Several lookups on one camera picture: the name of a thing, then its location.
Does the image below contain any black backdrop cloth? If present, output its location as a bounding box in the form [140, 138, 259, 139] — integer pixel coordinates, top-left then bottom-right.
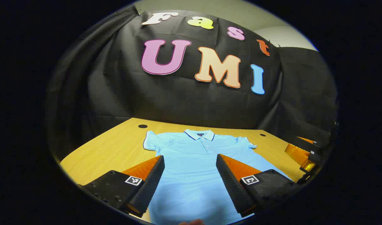
[46, 6, 339, 163]

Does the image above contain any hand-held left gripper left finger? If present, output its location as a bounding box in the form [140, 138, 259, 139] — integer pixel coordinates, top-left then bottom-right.
[77, 155, 165, 218]

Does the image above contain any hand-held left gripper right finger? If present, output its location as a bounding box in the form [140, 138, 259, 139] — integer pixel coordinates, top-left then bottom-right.
[216, 154, 304, 218]

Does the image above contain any light blue T-shirt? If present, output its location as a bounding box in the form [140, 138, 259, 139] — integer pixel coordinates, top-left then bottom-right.
[143, 129, 293, 225]

